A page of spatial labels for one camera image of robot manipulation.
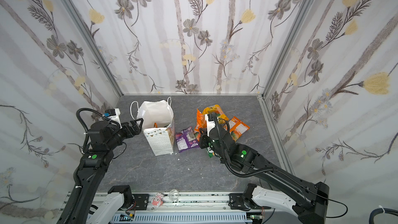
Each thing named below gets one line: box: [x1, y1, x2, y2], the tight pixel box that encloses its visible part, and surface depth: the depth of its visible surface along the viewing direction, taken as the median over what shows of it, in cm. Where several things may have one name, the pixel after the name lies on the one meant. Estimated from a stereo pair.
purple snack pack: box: [175, 126, 200, 153], surface depth 95 cm
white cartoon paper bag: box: [129, 96, 176, 157], surface depth 83 cm
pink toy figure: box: [150, 192, 165, 208], surface depth 74 cm
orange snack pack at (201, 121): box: [193, 108, 207, 133], surface depth 72 cm
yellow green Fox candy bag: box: [205, 146, 216, 158], surface depth 90 cm
